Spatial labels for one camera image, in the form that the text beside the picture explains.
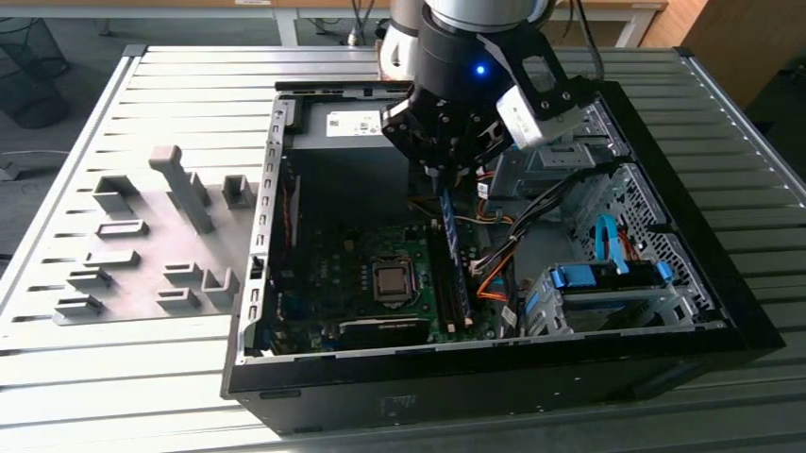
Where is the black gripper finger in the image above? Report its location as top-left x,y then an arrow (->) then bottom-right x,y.
450,110 -> 515,189
379,96 -> 453,189

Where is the black RAM slot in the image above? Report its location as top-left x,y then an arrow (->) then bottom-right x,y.
427,219 -> 459,335

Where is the grey metal drive cage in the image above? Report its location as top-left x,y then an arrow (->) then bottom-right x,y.
487,101 -> 633,200

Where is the grey power supply unit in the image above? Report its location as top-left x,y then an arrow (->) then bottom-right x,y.
286,99 -> 414,223

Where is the CPU socket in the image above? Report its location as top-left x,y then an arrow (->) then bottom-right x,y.
370,256 -> 421,306

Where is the white framed wooden desk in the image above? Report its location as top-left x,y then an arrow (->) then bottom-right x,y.
235,0 -> 669,48

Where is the blue disk carrier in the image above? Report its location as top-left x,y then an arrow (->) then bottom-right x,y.
549,261 -> 674,290

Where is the silver CPU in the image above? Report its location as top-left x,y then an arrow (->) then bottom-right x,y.
375,266 -> 411,294

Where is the green motherboard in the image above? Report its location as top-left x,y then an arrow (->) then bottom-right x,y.
270,219 -> 505,353

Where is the grey metal disk bay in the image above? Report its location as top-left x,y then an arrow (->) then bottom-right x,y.
521,261 -> 705,337

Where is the black graphics card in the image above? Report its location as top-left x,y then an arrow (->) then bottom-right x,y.
338,316 -> 434,348

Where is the brown wooden cabinet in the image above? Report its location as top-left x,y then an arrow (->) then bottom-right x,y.
641,0 -> 806,109

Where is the grey plastic parts rack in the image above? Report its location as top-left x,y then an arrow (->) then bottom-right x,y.
51,144 -> 263,327

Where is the black open PC case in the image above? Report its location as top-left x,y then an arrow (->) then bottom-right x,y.
219,79 -> 788,435

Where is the black mesh wastebasket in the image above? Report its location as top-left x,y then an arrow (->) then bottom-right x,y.
0,17 -> 71,129

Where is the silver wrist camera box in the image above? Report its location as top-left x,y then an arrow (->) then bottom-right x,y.
495,87 -> 585,150

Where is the black camera bracket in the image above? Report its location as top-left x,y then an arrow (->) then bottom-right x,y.
477,28 -> 601,125

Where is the black wire bundle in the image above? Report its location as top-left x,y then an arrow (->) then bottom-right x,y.
471,162 -> 622,279

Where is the black camera cable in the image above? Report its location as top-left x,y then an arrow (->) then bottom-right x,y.
570,0 -> 607,84

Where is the blue flat wire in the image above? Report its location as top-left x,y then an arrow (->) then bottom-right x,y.
594,212 -> 631,276

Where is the orange wire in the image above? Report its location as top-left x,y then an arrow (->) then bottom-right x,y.
475,252 -> 527,303

